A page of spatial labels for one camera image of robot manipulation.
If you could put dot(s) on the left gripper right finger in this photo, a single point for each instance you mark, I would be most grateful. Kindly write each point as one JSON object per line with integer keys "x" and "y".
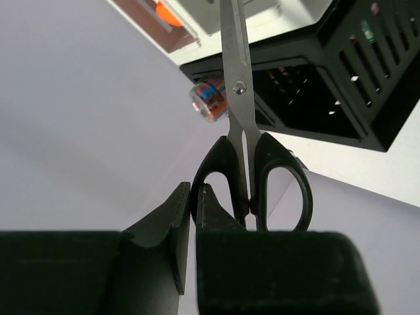
{"x": 248, "y": 272}

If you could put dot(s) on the black handled scissors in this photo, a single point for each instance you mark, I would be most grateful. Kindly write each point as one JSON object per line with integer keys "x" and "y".
{"x": 246, "y": 156}

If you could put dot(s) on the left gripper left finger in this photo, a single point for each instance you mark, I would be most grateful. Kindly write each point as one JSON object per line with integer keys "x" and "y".
{"x": 140, "y": 270}

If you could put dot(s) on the green transparent eraser case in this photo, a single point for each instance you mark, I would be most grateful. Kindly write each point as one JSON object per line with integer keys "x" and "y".
{"x": 367, "y": 31}

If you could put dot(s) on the white slotted organizer container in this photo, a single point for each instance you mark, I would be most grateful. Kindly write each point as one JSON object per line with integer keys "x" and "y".
{"x": 200, "y": 35}

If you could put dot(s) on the black slotted organizer container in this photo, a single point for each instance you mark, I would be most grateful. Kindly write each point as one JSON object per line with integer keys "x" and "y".
{"x": 327, "y": 82}

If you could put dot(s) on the orange highlighter marker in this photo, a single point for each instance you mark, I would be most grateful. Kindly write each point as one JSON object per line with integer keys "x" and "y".
{"x": 166, "y": 15}

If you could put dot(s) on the crayon bottle with pink cap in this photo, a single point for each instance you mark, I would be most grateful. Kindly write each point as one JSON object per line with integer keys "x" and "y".
{"x": 209, "y": 99}

